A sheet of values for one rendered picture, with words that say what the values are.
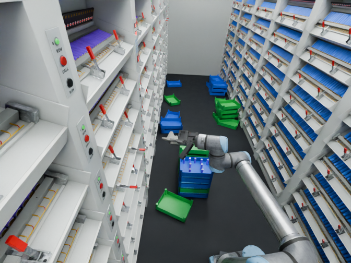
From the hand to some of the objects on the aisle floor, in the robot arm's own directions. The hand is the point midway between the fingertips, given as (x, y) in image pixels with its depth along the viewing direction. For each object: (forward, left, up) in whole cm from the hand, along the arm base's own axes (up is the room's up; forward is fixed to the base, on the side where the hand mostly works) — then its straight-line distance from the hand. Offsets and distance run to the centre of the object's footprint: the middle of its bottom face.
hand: (165, 141), depth 117 cm
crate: (0, -16, -93) cm, 94 cm away
